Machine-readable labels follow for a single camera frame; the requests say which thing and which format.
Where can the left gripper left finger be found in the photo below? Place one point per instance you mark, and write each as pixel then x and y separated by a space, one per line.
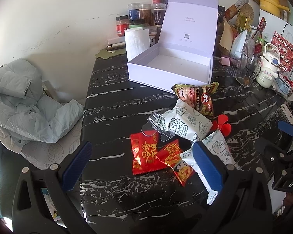
pixel 30 210

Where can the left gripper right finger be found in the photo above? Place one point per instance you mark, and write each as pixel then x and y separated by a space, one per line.
pixel 243 204

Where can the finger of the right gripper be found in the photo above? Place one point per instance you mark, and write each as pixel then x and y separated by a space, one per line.
pixel 285 127

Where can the red plastic propeller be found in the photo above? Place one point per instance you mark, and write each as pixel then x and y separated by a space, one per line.
pixel 222 124

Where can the white bread packet doughnut print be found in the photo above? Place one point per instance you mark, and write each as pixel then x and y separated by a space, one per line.
pixel 207 157

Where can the small red candy packet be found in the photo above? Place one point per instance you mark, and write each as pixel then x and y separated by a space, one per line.
pixel 170 155

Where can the green brown cereal packet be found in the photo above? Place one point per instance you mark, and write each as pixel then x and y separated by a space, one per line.
pixel 198 97

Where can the white bread packet baguette print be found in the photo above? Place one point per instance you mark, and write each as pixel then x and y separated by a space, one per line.
pixel 186 122

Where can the large red candy packet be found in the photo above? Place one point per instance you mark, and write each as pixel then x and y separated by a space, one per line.
pixel 144 149

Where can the clear acrylic toy plane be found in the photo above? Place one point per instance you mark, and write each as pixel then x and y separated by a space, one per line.
pixel 156 124

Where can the blue face mask packet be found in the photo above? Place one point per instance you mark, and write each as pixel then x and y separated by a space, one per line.
pixel 282 86

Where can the white cartoon dog bottle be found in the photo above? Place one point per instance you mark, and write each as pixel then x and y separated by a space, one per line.
pixel 269 66

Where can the leaf pattern cushion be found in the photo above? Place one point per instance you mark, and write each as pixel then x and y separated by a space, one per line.
pixel 41 154

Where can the clear glass mug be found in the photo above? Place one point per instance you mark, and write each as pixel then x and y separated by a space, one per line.
pixel 248 69

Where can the red northeast paper bag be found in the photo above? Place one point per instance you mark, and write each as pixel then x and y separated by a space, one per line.
pixel 286 52

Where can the pink sticky note pad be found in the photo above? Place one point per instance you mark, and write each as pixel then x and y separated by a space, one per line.
pixel 225 61

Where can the light blue down jacket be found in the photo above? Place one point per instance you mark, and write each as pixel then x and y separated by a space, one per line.
pixel 26 113

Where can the yellow pot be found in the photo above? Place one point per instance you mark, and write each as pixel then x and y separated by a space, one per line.
pixel 273 7

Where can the white open gift box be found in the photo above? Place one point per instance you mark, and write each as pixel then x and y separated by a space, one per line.
pixel 184 53

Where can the orange peel plastic jar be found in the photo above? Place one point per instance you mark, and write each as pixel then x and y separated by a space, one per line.
pixel 153 35

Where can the dark label plastic jar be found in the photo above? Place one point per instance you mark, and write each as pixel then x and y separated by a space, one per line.
pixel 159 10

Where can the green coaster mat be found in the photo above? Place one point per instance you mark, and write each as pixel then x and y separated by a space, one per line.
pixel 105 54

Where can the white paper towel roll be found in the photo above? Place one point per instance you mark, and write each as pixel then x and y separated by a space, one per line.
pixel 136 41

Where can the white power bank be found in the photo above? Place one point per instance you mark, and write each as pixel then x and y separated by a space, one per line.
pixel 116 46

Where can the green label black-lid jar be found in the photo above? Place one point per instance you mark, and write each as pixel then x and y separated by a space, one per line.
pixel 134 23

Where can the brown label plastic jar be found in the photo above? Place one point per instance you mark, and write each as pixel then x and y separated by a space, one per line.
pixel 146 13

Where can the blue label plastic jar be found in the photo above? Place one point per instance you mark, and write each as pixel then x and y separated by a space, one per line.
pixel 134 11

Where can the red label spice jar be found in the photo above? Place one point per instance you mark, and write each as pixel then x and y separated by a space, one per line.
pixel 122 24

